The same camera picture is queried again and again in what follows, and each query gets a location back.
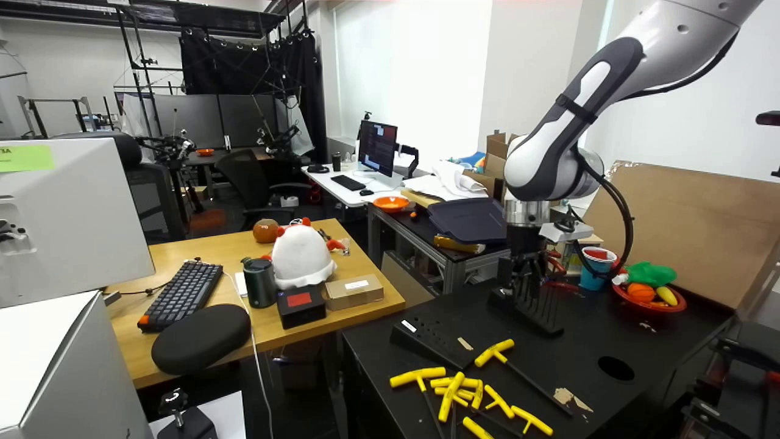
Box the yellow T-handle screwdriver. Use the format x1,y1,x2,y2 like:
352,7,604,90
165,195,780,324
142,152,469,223
472,336,574,406
509,402,555,439
388,365,448,395
461,415,494,439
428,376,487,412
482,384,516,422
437,372,469,425

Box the black perforated holder panel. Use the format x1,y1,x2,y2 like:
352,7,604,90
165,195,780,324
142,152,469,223
391,308,500,374

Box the green toy vegetable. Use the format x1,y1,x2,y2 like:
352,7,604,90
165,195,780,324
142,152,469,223
626,259,677,287

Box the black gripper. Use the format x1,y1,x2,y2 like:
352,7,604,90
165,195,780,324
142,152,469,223
500,223,555,309

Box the black office chair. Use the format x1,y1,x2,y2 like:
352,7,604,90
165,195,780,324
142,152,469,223
215,145,326,226
112,131,191,241

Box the black curtain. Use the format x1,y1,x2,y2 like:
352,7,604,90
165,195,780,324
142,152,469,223
177,28,329,161

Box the black screwdriver stand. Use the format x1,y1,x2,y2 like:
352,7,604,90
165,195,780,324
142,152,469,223
487,279,566,339

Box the large cardboard sheet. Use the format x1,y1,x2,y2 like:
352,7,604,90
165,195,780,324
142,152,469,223
584,158,780,313

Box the tan wood chip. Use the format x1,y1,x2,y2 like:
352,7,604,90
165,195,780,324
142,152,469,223
552,385,594,417

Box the tall white box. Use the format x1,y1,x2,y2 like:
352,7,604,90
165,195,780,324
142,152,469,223
0,135,157,309

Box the small black keyboard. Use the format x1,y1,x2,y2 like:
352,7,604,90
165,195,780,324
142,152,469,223
329,173,371,195

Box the grey metal table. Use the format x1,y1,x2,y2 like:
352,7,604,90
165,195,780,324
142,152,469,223
365,202,514,301

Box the green sticky note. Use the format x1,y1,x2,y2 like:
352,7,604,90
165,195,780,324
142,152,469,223
0,145,58,176

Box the tan flat box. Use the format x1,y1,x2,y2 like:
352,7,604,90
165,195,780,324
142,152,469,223
321,273,386,313

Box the orange ball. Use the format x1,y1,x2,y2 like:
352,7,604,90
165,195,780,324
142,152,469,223
252,217,287,247

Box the black box red label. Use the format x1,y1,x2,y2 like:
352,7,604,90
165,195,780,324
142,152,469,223
276,285,329,331

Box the orange toy bowl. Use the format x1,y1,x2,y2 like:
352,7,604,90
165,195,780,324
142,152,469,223
611,281,689,320

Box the white paper stack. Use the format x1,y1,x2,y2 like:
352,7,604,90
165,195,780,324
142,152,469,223
404,157,489,206

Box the black keyboard orange trim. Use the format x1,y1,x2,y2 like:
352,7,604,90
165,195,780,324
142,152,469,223
135,259,226,335

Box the black knob stand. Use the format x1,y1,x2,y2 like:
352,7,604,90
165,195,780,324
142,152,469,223
153,389,219,439

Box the light wooden box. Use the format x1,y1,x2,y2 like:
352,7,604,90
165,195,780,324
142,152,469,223
567,226,604,272

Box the black cylinder speaker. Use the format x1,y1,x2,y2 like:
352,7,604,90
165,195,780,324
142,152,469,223
242,253,281,309

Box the black computer monitor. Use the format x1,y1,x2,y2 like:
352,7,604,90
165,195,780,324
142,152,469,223
355,117,399,178

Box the black equipment frame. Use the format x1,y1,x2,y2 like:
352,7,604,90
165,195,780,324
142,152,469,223
681,320,780,439

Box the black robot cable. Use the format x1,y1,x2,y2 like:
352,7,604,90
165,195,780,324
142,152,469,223
577,148,638,275

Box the grey partition panel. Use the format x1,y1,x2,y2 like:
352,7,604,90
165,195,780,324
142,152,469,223
120,93,283,154

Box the wooden desk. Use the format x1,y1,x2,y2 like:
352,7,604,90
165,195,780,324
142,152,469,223
106,217,409,391

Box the black round cushion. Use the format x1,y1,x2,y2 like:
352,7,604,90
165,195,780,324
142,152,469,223
149,302,254,379

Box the orange toy fruit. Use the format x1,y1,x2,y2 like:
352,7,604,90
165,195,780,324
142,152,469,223
625,281,659,308

